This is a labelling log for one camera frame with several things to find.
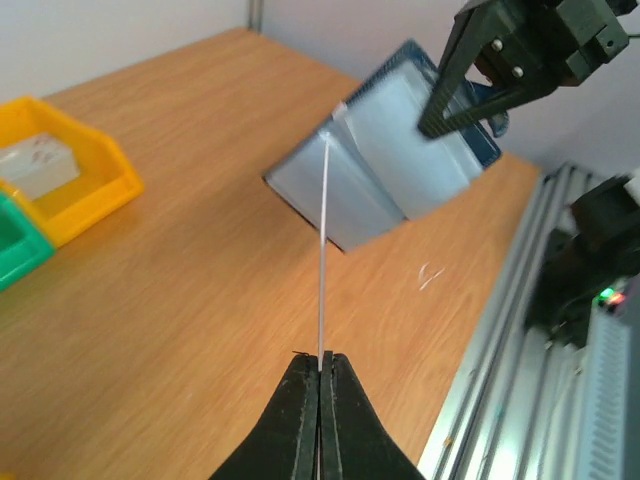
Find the aluminium rail base frame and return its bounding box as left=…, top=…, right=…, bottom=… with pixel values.
left=418, top=165, right=603, bottom=479

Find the yellow bin at table back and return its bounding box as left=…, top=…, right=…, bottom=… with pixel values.
left=1, top=97, right=144, bottom=247

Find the grey white card stack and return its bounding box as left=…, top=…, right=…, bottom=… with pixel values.
left=1, top=133, right=81, bottom=200

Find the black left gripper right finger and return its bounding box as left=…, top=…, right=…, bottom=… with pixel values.
left=319, top=351, right=423, bottom=479

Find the blue zip card holder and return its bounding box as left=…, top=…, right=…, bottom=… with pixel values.
left=263, top=39, right=508, bottom=251

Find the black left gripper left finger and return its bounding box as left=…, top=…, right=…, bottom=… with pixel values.
left=211, top=353, right=319, bottom=480

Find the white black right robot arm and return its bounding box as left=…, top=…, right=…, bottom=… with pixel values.
left=417, top=1, right=639, bottom=347

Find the grey slotted cable duct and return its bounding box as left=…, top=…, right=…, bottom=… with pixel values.
left=574, top=305, right=631, bottom=479

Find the green bin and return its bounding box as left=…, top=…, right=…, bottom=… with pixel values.
left=1, top=179, right=57, bottom=291

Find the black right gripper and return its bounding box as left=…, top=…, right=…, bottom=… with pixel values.
left=417, top=1, right=629, bottom=139

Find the red VIP credit card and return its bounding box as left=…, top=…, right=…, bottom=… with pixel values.
left=317, top=134, right=330, bottom=373

